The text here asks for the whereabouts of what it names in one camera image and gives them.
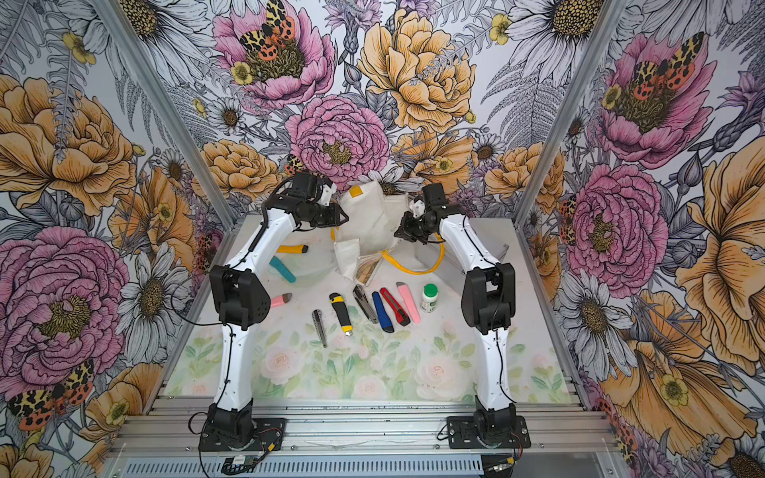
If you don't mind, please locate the black yellow utility knife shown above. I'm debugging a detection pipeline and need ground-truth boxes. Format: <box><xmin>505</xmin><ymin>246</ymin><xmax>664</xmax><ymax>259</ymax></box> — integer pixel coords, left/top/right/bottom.
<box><xmin>329</xmin><ymin>293</ymin><xmax>353</xmax><ymax>337</ymax></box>

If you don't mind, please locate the small grey art knife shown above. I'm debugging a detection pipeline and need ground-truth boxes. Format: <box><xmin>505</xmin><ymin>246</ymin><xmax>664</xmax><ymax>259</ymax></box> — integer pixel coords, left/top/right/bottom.
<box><xmin>312</xmin><ymin>310</ymin><xmax>328</xmax><ymax>349</ymax></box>

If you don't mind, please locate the teal utility knife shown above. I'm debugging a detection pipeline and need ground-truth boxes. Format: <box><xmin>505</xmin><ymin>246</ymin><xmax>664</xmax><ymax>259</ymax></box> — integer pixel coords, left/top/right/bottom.
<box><xmin>269</xmin><ymin>256</ymin><xmax>296</xmax><ymax>284</ymax></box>

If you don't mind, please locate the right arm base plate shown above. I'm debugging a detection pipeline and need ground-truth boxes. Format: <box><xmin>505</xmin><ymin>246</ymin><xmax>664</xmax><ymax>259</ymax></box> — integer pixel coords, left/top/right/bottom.
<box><xmin>444</xmin><ymin>415</ymin><xmax>532</xmax><ymax>451</ymax></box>

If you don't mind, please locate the grey metal utility knife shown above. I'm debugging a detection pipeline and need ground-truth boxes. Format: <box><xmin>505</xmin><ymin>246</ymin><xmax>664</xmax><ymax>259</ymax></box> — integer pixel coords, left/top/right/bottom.
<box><xmin>352</xmin><ymin>284</ymin><xmax>379</xmax><ymax>324</ymax></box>

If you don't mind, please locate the pink grey utility knife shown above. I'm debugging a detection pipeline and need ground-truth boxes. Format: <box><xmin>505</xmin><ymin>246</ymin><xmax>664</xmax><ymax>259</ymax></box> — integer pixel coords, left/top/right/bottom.
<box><xmin>270</xmin><ymin>293</ymin><xmax>293</xmax><ymax>309</ymax></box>

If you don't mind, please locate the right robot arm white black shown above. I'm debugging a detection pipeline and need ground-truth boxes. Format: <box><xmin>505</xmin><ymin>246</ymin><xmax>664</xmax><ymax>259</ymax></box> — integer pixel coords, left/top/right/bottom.
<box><xmin>394</xmin><ymin>183</ymin><xmax>525</xmax><ymax>450</ymax></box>

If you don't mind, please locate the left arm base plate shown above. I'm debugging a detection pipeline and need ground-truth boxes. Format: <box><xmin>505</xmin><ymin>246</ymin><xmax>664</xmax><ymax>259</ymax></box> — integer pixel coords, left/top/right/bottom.
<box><xmin>199</xmin><ymin>417</ymin><xmax>287</xmax><ymax>452</ymax></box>

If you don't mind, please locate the silver aluminium case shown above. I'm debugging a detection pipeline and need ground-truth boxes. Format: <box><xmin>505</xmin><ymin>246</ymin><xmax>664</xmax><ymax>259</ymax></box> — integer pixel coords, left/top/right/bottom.
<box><xmin>414</xmin><ymin>239</ymin><xmax>509</xmax><ymax>293</ymax></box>

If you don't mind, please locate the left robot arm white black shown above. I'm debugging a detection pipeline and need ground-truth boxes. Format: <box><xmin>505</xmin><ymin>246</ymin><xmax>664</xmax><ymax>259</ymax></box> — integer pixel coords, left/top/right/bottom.
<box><xmin>199</xmin><ymin>172</ymin><xmax>349</xmax><ymax>451</ymax></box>

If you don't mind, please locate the red utility knife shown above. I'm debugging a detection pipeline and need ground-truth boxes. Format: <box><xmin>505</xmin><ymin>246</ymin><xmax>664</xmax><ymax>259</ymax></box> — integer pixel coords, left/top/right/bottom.
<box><xmin>380</xmin><ymin>288</ymin><xmax>412</xmax><ymax>327</ymax></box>

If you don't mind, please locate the white bottle green cap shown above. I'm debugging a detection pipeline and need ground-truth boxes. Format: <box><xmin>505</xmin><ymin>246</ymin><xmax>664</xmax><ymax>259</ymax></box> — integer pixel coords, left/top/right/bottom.
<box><xmin>420</xmin><ymin>283</ymin><xmax>439</xmax><ymax>313</ymax></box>

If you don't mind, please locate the blue utility knife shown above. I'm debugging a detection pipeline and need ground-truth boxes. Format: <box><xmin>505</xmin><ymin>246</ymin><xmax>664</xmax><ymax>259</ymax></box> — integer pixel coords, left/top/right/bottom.
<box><xmin>372</xmin><ymin>292</ymin><xmax>394</xmax><ymax>334</ymax></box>

